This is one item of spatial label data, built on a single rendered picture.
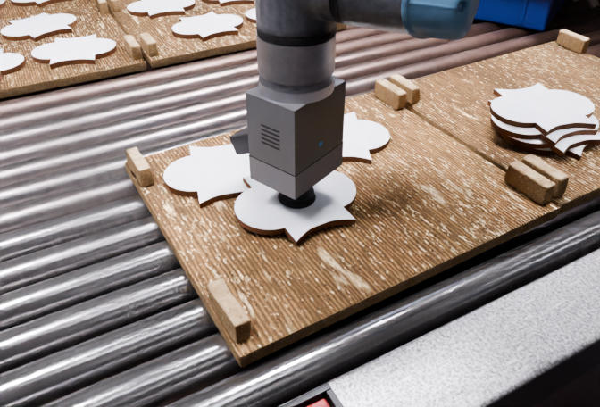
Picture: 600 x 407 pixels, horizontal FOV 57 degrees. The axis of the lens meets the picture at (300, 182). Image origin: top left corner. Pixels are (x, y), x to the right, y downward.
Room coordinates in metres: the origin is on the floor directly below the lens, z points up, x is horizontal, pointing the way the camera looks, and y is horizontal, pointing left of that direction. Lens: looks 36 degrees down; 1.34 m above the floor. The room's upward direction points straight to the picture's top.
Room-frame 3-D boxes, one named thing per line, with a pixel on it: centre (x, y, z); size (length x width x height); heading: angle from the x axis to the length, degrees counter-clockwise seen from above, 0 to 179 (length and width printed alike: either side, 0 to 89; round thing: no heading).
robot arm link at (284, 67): (0.51, 0.00, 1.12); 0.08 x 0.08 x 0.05
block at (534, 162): (0.55, -0.29, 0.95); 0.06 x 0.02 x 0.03; 30
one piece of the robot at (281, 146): (0.52, 0.02, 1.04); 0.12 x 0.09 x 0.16; 51
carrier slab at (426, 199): (0.55, -0.04, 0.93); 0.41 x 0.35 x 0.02; 120
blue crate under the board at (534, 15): (1.30, -0.45, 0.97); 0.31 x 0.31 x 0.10; 58
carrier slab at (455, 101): (0.76, -0.40, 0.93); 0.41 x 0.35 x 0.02; 120
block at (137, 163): (0.57, 0.20, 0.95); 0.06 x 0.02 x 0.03; 30
